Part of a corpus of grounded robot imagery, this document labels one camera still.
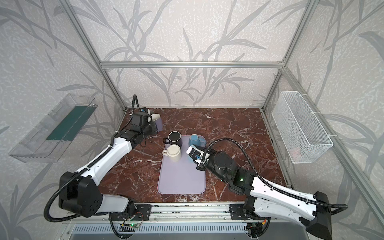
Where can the clear plastic wall bin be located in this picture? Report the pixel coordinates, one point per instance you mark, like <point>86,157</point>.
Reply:
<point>48,141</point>

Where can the blue mug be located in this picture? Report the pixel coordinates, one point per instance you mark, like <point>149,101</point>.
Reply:
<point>197,140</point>

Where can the white slotted vent strip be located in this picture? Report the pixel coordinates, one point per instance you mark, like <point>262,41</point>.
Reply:
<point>163,228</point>

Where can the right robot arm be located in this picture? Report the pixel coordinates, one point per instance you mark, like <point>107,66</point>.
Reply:
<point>265,199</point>

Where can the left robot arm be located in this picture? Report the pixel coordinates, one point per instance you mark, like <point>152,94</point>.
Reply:
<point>78,194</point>

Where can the lilac rectangular tray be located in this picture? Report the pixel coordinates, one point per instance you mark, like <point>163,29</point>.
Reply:
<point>181,177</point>

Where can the white wire mesh basket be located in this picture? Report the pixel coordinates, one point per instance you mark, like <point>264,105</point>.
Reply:
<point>303,135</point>

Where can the aluminium front rail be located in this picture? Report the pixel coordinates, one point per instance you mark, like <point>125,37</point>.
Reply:
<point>219,212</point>

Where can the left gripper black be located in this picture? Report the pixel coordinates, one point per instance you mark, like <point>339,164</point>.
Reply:
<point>149,128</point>

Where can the cream white mug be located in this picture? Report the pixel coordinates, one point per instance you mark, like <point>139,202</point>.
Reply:
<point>173,152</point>

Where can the small green circuit board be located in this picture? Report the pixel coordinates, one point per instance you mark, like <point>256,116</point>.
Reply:
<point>130,227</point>

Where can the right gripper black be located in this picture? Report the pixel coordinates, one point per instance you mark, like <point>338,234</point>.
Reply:
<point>202,162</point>

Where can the black mug white rim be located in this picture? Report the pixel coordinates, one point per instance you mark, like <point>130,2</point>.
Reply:
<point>174,138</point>

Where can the lilac purple mug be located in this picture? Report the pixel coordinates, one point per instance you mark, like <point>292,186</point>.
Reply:
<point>157,120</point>

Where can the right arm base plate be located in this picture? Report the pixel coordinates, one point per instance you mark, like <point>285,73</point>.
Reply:
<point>237,212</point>

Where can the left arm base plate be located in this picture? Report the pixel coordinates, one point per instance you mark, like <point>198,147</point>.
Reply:
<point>133,212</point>

